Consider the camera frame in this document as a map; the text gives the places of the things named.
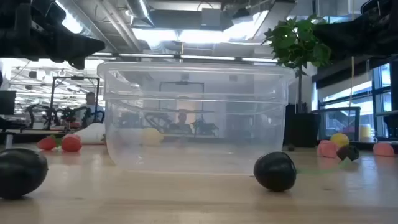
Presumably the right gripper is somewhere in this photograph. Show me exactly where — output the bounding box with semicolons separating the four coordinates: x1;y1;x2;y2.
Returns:
313;0;398;62

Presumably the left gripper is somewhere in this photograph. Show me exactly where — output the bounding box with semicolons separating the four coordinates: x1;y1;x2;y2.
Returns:
0;0;106;70

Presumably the clear plastic tupperware container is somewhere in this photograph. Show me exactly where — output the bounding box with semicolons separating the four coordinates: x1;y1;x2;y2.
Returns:
97;61;295;175

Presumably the red toy strawberry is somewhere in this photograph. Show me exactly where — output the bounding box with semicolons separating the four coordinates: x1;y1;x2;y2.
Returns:
37;134;59;152
61;134;83;153

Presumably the yellow toy lemon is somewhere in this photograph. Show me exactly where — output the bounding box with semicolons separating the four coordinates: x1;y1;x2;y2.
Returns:
141;127;165;147
330;133;350;149

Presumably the pink toy raspberry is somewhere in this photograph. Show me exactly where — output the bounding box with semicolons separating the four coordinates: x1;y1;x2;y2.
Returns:
317;139;340;159
373;142;396;157

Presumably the toy blackberry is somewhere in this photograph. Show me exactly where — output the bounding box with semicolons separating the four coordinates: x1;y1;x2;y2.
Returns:
336;144;360;162

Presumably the dark toy cherry with stem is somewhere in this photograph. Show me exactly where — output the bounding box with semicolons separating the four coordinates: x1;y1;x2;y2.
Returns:
253;151;353;192

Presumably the person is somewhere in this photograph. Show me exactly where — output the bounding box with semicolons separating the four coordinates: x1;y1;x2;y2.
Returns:
169;112;194;135
83;91;106;125

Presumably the green plant in black pot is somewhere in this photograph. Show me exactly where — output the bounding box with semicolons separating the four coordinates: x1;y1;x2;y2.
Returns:
262;14;333;148

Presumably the black mesh office chair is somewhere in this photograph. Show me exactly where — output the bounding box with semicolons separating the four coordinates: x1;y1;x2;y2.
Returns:
310;106;362;141

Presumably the black office desk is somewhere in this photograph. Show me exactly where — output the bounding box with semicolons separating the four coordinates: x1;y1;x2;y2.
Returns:
374;109;398;139

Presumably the black computer monitor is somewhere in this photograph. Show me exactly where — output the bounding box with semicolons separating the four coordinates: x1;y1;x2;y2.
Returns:
0;90;17;116

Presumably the yellow cup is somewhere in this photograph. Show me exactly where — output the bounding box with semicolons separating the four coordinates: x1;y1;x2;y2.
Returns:
359;124;374;142

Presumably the background wooden desk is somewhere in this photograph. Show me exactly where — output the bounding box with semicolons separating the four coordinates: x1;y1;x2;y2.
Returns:
0;128;68;149

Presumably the black panel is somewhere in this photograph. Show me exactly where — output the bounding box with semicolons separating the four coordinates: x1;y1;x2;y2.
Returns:
283;103;300;147

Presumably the long ceiling light bar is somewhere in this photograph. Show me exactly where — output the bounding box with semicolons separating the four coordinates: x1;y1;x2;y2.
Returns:
86;52;279;63

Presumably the grey ceiling box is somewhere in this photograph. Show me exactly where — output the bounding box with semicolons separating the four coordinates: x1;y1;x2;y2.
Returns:
201;7;223;31

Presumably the silver ceiling duct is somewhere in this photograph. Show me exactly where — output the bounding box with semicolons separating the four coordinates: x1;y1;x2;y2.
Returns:
126;0;156;29

